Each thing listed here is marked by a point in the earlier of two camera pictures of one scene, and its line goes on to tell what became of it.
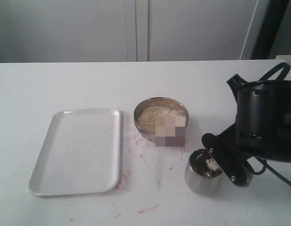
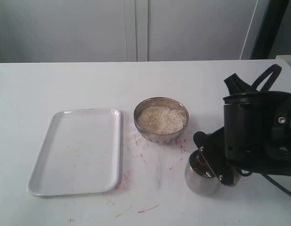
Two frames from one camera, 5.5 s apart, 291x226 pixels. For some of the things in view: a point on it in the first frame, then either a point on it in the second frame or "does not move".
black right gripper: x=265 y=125 to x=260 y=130
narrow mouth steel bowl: x=202 y=174 does not move
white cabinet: x=79 y=31 does not move
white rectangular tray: x=82 y=153 does not move
